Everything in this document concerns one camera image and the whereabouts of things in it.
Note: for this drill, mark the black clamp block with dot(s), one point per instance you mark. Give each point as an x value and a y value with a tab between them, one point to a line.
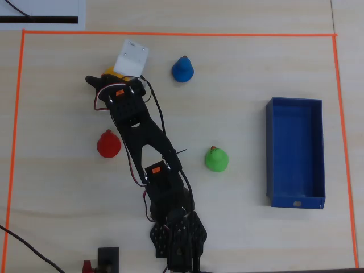
108	258

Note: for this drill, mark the orange tape strip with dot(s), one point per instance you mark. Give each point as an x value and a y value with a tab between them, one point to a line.
179	34
14	136
344	150

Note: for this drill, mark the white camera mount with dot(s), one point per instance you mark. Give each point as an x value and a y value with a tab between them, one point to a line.
131	59

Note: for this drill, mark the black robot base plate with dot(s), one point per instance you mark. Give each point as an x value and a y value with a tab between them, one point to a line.
179	239

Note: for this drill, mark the yellow toy duck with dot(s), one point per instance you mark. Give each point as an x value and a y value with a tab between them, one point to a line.
111	72

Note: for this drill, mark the red pear toy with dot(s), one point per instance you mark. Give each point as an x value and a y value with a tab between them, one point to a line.
108	145

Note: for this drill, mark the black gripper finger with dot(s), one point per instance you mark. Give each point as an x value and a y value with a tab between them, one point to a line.
93	81

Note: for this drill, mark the green toy duck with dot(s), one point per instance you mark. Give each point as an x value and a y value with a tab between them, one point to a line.
216	159

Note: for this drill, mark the blue open box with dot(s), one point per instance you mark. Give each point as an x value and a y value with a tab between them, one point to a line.
295	153

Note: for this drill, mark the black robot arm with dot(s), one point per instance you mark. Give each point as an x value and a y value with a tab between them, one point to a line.
153	153

